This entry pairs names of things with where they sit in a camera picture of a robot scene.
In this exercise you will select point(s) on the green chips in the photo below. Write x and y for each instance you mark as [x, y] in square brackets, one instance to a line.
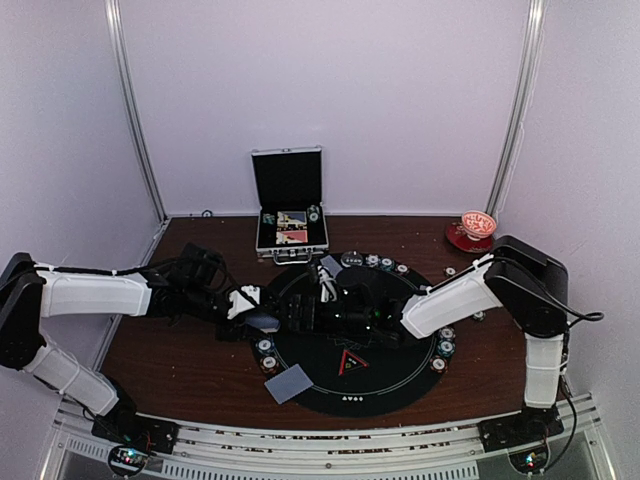
[265, 346]
[387, 264]
[446, 348]

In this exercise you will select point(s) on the red patterned bowl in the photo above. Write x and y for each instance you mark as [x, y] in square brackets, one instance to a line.
[478, 225]

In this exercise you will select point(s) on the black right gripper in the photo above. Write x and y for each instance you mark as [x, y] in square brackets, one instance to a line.
[298, 303]

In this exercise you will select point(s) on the red card deck box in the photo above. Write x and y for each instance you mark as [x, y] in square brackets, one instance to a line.
[291, 237]

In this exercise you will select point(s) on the clear dealer button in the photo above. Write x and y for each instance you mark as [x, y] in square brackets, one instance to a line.
[352, 259]

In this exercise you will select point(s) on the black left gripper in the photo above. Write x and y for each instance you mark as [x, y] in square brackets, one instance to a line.
[244, 331]

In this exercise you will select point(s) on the blue chips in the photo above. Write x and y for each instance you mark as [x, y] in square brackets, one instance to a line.
[372, 261]
[447, 333]

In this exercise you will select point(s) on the orange chips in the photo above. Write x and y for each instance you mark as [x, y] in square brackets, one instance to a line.
[438, 364]
[269, 365]
[401, 269]

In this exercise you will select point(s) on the round black poker mat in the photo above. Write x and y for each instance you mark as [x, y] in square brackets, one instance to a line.
[357, 378]

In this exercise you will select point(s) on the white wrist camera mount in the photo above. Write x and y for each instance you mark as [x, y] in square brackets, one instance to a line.
[328, 291]
[242, 300]

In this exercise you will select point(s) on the teal chip stack in case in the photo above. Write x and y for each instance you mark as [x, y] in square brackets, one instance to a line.
[268, 219]

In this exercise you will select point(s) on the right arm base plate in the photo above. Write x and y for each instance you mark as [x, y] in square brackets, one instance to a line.
[527, 426]

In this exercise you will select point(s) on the card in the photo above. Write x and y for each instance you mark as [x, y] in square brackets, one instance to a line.
[288, 384]
[331, 265]

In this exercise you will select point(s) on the red triangle all-in marker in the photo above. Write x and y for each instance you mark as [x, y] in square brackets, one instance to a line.
[350, 362]

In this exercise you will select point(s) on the aluminium poker case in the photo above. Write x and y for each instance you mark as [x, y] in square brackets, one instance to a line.
[289, 179]

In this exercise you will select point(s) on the blue card deck box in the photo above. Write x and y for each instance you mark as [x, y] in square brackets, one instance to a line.
[291, 218]

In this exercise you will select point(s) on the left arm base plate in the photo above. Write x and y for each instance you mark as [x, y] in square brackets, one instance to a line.
[147, 434]

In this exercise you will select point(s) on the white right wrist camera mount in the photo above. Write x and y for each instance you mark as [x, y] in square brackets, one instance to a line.
[328, 291]

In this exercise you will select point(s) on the right aluminium frame post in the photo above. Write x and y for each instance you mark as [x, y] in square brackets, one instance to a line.
[524, 89]

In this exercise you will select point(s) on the red saucer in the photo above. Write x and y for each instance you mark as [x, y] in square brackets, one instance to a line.
[460, 239]

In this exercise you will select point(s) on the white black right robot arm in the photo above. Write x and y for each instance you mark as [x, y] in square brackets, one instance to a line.
[528, 284]

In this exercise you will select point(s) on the blue patterned card deck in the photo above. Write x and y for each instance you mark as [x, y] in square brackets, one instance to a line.
[263, 322]

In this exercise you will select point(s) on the aluminium frame post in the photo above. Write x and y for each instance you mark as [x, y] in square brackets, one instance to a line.
[117, 37]
[524, 89]

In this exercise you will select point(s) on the left aluminium frame post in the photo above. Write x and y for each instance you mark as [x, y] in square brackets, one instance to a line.
[117, 37]

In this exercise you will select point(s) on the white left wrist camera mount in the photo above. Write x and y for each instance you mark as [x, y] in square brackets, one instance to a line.
[242, 300]

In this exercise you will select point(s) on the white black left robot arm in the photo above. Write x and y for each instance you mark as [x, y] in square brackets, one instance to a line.
[195, 283]

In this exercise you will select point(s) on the green chip stack in case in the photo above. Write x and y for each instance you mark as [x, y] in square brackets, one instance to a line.
[313, 213]

